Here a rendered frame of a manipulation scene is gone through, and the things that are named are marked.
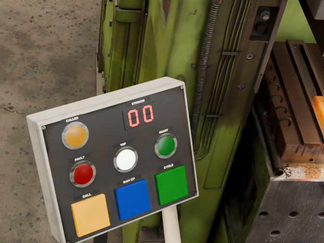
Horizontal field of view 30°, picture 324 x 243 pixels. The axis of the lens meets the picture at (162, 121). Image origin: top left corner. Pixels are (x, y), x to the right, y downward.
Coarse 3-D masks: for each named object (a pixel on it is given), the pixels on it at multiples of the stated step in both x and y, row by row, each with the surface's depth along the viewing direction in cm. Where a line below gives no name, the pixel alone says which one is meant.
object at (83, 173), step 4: (84, 164) 124; (76, 168) 123; (80, 168) 124; (84, 168) 124; (88, 168) 125; (76, 172) 123; (80, 172) 124; (84, 172) 124; (88, 172) 125; (92, 172) 125; (76, 176) 124; (80, 176) 124; (84, 176) 125; (88, 176) 125; (92, 176) 126; (76, 180) 124; (80, 180) 124; (84, 180) 125; (88, 180) 125; (80, 184) 125
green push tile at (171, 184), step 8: (176, 168) 135; (184, 168) 136; (160, 176) 133; (168, 176) 135; (176, 176) 136; (184, 176) 137; (160, 184) 134; (168, 184) 135; (176, 184) 136; (184, 184) 137; (160, 192) 134; (168, 192) 136; (176, 192) 137; (184, 192) 138; (160, 200) 135; (168, 200) 136
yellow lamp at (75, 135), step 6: (72, 126) 121; (78, 126) 121; (66, 132) 120; (72, 132) 121; (78, 132) 122; (84, 132) 122; (66, 138) 121; (72, 138) 121; (78, 138) 122; (84, 138) 123; (72, 144) 122; (78, 144) 122
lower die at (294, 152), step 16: (272, 48) 181; (288, 48) 182; (304, 48) 181; (288, 64) 176; (320, 64) 178; (272, 80) 172; (288, 80) 171; (304, 80) 171; (320, 80) 173; (288, 96) 166; (304, 96) 167; (288, 112) 163; (304, 112) 162; (272, 128) 164; (288, 128) 159; (304, 128) 158; (320, 128) 157; (288, 144) 154; (304, 144) 154; (320, 144) 155; (288, 160) 158; (304, 160) 159; (320, 160) 160
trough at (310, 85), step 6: (294, 48) 183; (300, 48) 183; (300, 54) 181; (306, 54) 179; (300, 60) 179; (306, 60) 179; (300, 66) 177; (306, 66) 178; (306, 72) 175; (312, 72) 174; (306, 78) 174; (312, 78) 174; (312, 84) 172; (312, 90) 170; (318, 90) 170; (312, 96) 168
